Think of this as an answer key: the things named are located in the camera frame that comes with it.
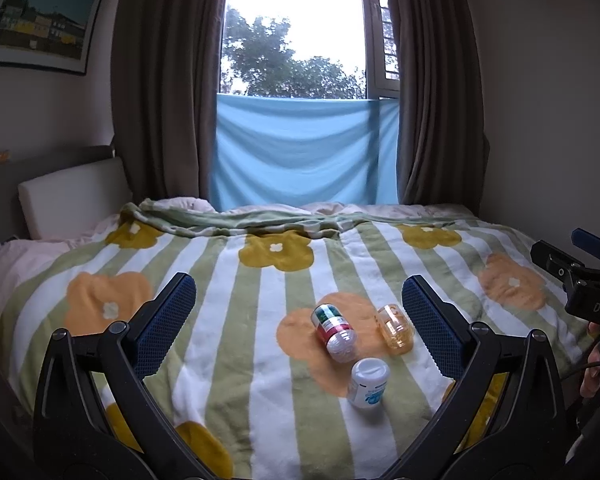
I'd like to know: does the striped floral blanket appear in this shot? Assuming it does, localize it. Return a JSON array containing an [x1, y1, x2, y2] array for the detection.
[[0, 199, 600, 480]]

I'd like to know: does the grey bed headboard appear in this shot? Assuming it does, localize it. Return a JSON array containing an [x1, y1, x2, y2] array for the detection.
[[0, 145, 134, 256]]

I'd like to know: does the framed building picture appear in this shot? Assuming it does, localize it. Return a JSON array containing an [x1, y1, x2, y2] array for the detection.
[[0, 0, 104, 77]]

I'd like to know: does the white bottle blue print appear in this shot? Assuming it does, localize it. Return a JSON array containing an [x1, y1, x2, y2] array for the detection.
[[346, 357, 391, 409]]

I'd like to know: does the red green label bottle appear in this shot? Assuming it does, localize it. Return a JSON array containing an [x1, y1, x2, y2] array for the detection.
[[310, 303, 357, 362]]

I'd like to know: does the brown curtain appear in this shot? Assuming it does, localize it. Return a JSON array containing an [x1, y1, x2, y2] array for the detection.
[[110, 0, 232, 211], [380, 0, 492, 207]]

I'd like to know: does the pink bed sheet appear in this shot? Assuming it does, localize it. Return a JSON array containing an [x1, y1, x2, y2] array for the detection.
[[0, 212, 123, 333]]

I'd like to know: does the window frame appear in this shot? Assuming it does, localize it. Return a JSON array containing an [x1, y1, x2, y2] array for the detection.
[[357, 0, 402, 101]]

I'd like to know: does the amber transparent bottle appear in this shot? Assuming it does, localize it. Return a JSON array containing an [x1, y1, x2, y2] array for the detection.
[[376, 303, 415, 357]]

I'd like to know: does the person's right hand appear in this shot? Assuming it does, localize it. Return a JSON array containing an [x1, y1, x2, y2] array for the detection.
[[579, 321, 600, 402]]

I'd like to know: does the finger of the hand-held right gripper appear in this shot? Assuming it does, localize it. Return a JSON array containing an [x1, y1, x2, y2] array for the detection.
[[530, 240, 589, 287], [571, 228, 600, 262]]

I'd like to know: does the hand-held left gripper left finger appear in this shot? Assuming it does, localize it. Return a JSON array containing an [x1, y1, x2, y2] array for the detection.
[[32, 272, 201, 480]]

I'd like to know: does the white headboard cushion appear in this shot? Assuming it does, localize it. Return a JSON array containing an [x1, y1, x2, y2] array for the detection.
[[18, 156, 134, 240]]

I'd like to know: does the light blue cloth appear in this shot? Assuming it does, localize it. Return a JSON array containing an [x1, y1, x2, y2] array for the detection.
[[209, 93, 400, 211]]

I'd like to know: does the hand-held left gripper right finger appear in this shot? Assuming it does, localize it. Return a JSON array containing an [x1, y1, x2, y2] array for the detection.
[[380, 274, 569, 480]]

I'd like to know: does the black cable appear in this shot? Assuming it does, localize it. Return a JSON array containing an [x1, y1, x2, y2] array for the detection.
[[562, 359, 600, 378]]

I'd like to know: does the tree outside window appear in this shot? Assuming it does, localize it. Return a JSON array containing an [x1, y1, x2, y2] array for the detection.
[[222, 4, 369, 100]]

